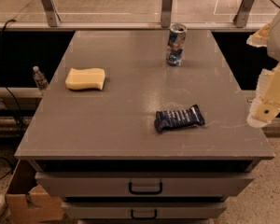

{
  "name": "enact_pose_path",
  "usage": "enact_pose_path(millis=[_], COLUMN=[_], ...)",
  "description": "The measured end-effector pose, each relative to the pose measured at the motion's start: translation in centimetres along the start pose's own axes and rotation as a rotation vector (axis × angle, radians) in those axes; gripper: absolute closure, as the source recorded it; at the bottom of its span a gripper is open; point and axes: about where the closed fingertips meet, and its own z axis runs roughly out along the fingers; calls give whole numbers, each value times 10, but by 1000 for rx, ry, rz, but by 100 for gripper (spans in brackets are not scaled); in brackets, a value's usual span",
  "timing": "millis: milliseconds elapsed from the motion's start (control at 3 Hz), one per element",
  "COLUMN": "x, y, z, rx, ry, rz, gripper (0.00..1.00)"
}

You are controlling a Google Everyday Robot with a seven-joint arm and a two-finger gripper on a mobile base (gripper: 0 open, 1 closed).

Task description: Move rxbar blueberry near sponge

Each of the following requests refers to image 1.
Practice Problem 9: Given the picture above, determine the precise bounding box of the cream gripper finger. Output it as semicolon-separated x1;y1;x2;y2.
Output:
246;97;280;128
246;23;271;47

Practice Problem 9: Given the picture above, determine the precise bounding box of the blue rxbar blueberry wrapper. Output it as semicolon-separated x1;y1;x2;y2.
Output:
154;105;205;133

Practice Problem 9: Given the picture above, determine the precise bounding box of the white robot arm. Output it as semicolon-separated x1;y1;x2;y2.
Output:
246;11;280;128

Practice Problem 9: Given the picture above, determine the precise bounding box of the yellow sponge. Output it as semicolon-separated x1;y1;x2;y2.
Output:
65;68;105;91

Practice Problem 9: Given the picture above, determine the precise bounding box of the blue energy drink can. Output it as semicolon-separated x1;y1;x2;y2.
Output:
166;23;187;66

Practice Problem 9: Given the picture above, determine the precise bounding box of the grey drawer cabinet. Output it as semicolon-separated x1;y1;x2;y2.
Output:
16;30;273;224

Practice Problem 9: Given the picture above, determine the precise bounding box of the upper grey drawer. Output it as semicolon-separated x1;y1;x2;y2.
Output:
35;172;253;198

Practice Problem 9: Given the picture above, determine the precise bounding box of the grey drawer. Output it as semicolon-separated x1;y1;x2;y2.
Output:
35;172;253;198
62;203;226;219

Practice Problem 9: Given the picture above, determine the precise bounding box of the lower grey drawer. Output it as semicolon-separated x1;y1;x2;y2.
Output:
62;203;226;219

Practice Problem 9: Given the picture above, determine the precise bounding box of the clear plastic water bottle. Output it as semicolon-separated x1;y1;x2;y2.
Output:
33;66;49;91

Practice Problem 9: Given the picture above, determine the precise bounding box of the brown cardboard box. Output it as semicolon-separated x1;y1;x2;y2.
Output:
5;160;65;224

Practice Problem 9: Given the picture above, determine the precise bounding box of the right metal rail bracket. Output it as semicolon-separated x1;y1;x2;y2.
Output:
233;0;255;28

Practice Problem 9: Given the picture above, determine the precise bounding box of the metal rail bracket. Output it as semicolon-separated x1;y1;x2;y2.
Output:
161;0;173;28
41;0;60;27
233;0;255;28

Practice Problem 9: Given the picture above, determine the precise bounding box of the middle metal rail bracket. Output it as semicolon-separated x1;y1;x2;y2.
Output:
161;0;173;28

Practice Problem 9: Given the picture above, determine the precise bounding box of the black upper drawer handle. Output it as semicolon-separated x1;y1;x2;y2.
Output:
128;182;163;195

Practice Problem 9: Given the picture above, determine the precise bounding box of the black drawer handle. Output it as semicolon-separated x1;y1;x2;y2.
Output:
130;209;158;220
128;182;163;195

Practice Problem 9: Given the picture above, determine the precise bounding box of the black lower drawer handle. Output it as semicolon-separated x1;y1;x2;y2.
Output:
130;209;158;220

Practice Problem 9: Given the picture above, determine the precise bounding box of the left metal rail bracket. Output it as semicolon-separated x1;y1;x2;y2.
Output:
41;0;60;27

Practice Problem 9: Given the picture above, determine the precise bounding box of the black cable on left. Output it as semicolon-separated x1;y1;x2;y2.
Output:
0;18;26;138

